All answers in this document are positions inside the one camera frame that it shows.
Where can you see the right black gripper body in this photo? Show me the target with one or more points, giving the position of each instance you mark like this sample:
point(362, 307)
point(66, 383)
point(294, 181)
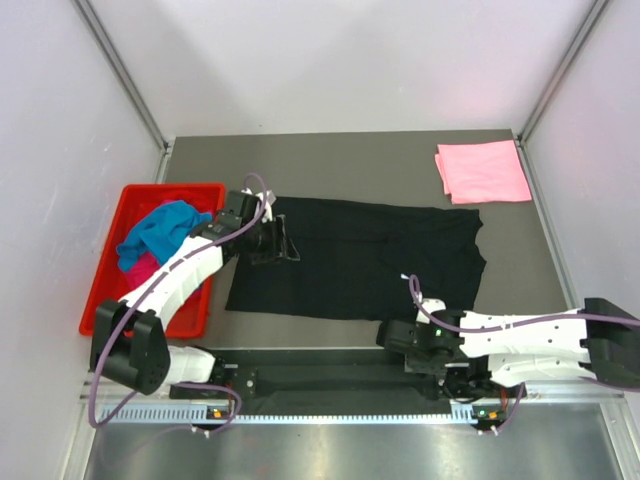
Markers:
point(420, 361)

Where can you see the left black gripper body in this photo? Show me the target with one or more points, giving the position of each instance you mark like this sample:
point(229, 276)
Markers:
point(261, 243)

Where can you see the black t shirt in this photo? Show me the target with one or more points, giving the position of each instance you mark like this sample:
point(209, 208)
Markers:
point(355, 259)

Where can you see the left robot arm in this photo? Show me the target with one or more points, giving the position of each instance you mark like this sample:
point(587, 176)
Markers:
point(129, 344)

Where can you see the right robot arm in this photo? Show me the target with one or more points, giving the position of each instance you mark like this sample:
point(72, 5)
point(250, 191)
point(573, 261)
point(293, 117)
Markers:
point(472, 354)

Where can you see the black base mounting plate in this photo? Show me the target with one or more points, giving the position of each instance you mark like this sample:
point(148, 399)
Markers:
point(260, 373)

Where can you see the blue t shirt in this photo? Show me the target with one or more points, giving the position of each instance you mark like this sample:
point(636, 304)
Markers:
point(161, 233)

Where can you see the red plastic bin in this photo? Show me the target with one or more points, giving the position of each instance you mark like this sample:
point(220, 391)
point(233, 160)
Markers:
point(135, 203)

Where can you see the magenta t shirt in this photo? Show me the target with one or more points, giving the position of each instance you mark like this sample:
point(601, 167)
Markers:
point(143, 269)

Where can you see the pink folded t shirt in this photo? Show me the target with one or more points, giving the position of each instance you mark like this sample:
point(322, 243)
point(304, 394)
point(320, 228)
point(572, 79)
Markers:
point(482, 173)

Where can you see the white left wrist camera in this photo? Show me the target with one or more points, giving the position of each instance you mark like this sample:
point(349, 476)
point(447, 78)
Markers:
point(265, 201)

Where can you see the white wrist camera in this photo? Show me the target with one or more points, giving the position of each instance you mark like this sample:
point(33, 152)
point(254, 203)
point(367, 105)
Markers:
point(265, 201)
point(433, 305)

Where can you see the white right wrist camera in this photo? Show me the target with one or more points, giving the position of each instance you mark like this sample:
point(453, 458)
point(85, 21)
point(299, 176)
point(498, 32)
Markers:
point(433, 305)

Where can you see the aluminium front rail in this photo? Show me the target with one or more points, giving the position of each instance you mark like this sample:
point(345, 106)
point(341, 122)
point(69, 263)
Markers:
point(184, 389)

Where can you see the grey slotted cable duct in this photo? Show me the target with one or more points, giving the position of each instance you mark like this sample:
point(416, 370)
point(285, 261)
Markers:
point(205, 414)

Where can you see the left aluminium frame post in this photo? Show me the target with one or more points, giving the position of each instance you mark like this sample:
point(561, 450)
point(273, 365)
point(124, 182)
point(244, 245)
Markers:
point(102, 38)

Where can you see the aluminium frame post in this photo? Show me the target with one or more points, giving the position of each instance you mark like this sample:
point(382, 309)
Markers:
point(102, 38)
point(594, 14)

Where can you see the right aluminium frame post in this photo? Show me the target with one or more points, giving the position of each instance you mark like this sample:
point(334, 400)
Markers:
point(594, 14)

